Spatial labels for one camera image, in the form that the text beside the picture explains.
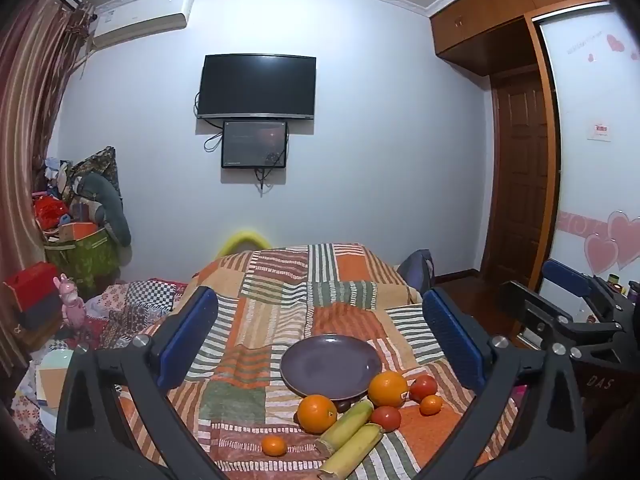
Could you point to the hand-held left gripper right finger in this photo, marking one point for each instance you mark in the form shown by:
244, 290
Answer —
452, 340

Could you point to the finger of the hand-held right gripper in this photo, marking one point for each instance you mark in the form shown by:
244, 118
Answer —
565, 274
535, 305

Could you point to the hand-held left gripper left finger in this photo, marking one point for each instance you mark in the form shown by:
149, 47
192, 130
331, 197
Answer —
191, 335

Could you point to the red tomato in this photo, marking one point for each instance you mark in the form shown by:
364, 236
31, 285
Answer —
424, 387
386, 417

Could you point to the small mandarin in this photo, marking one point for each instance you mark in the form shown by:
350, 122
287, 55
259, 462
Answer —
274, 446
431, 405

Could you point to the orange with white sticker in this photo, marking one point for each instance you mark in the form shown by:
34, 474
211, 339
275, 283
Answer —
386, 387

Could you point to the purple round plate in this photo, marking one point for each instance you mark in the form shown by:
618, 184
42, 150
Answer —
330, 365

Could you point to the thin sugarcane piece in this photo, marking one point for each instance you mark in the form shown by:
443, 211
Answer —
347, 422

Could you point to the plain orange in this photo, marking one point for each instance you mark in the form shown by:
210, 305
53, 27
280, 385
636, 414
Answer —
316, 414

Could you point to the thick sugarcane piece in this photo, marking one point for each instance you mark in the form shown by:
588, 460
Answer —
352, 452

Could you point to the floral bedsheet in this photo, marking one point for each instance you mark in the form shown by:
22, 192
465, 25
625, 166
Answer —
125, 305

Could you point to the blue grey bag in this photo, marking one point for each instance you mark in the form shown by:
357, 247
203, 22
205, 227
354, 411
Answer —
415, 272

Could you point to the striped patchwork blanket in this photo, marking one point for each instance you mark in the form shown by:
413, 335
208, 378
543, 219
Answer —
280, 310

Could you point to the brown wooden door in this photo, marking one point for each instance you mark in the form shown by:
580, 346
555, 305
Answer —
520, 175

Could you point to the pink rabbit toy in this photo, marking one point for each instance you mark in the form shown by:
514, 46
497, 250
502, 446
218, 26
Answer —
70, 305

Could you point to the green storage box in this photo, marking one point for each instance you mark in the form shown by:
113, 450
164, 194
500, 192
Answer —
90, 260

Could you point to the orange cardboard box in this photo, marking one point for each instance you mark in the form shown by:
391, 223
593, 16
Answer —
80, 231

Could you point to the grey plush pillow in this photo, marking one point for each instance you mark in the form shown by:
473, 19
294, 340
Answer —
107, 205

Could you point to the red and dark box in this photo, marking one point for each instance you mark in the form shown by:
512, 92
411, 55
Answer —
30, 290

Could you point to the red plastic bag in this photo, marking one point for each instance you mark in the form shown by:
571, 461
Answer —
50, 212

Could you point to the white wardrobe door pink hearts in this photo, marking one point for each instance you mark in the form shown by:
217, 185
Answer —
590, 85

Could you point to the dark patterned cushion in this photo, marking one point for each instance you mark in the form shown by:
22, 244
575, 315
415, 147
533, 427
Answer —
100, 162

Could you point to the wooden overhead cabinet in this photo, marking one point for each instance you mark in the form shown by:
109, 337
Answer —
480, 25

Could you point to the striped brown curtain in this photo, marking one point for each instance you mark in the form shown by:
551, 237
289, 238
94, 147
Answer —
30, 110

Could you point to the white air conditioner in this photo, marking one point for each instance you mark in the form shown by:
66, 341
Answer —
140, 17

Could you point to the small black wall monitor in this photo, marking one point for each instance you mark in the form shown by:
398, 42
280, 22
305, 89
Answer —
255, 144

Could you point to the black wall television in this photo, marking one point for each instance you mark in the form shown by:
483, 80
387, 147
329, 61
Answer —
257, 85

